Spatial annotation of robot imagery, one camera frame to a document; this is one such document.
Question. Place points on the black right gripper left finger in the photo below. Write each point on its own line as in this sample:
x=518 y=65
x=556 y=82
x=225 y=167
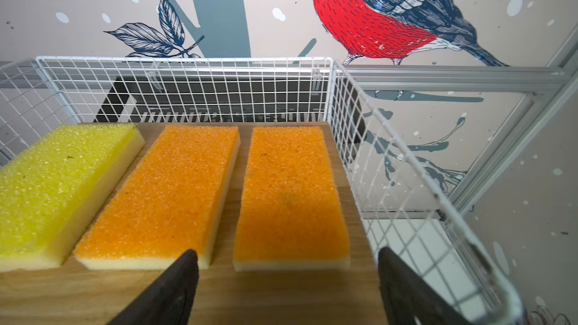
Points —
x=169 y=299

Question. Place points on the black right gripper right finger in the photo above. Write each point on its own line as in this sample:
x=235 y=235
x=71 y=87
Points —
x=407 y=299

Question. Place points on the orange sponge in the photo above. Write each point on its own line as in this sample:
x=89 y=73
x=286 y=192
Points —
x=291 y=217
x=170 y=203

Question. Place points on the yellow sponge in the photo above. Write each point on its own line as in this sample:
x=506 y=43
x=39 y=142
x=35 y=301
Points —
x=51 y=192

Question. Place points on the white wire wooden shelf unit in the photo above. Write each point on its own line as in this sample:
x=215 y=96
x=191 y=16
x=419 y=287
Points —
x=390 y=196

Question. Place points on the aluminium frame crossbar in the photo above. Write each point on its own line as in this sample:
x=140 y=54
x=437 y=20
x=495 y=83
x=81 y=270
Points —
x=461 y=78

